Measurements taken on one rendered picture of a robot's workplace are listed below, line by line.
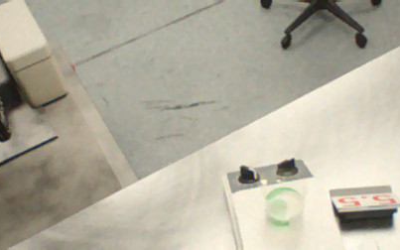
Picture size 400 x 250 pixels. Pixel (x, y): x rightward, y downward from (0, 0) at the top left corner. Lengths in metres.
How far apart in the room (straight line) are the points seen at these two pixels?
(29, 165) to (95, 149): 0.19
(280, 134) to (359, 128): 0.13
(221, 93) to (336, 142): 1.19
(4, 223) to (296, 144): 0.81
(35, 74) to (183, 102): 0.69
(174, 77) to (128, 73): 0.21
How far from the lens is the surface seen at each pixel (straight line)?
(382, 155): 0.82
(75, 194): 1.32
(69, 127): 1.48
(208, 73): 2.06
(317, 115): 0.86
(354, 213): 0.73
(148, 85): 2.06
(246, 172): 0.71
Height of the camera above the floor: 1.38
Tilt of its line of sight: 48 degrees down
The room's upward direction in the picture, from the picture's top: 11 degrees counter-clockwise
